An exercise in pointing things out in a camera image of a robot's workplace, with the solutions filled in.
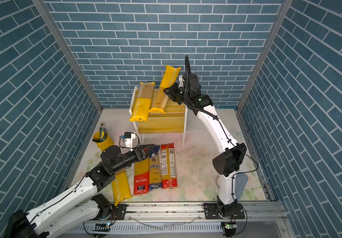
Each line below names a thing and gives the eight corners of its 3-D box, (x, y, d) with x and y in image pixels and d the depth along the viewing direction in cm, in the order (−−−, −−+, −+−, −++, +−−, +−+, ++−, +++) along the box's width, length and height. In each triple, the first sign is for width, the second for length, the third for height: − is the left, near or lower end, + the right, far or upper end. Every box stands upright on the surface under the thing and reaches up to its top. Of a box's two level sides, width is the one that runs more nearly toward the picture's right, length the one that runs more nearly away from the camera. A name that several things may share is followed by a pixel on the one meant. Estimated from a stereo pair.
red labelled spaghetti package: (162, 188, 82) (161, 187, 81) (161, 146, 100) (161, 144, 99) (178, 187, 83) (178, 186, 81) (174, 145, 101) (174, 143, 99)
